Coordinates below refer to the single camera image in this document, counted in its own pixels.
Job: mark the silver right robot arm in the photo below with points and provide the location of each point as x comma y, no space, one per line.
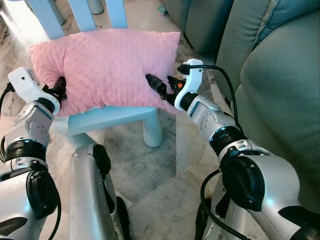
265,180

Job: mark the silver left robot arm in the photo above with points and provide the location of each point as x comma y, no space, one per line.
27,130

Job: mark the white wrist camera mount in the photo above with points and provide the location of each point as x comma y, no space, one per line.
192,80
25,82

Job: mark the pink dotted plush pillow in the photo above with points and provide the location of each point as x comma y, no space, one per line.
105,65

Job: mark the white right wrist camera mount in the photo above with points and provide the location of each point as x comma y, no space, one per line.
192,80

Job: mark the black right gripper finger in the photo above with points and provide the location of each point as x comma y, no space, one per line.
156,84

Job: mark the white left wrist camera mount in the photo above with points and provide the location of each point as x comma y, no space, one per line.
25,82

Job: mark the silver right robot leg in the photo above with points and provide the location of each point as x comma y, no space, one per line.
220,227

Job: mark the green leather armchair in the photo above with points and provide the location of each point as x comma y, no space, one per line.
205,25

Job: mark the green leather sofa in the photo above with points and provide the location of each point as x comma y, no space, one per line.
280,105

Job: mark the small green floor object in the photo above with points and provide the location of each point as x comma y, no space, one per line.
161,9

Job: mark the silver robot leg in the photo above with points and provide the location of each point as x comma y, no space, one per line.
220,227
87,195

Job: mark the blue sofa cushion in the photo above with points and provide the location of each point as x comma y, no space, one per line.
292,15

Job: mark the light blue small chair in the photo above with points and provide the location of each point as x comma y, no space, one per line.
110,118

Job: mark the silver left robot leg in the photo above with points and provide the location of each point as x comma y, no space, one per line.
87,195

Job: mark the grey table leg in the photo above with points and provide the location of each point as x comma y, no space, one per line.
58,10
96,6

